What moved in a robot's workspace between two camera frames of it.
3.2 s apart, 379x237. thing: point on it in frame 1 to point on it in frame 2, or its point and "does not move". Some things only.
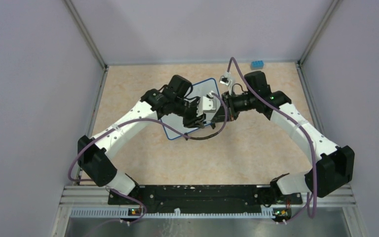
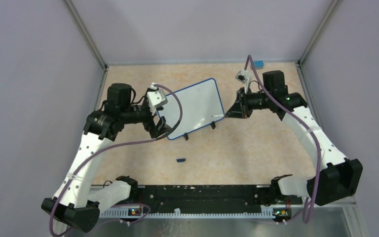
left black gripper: (195, 121) to (150, 125)
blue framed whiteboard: (199, 90) does not move
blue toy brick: (257, 65) does not move
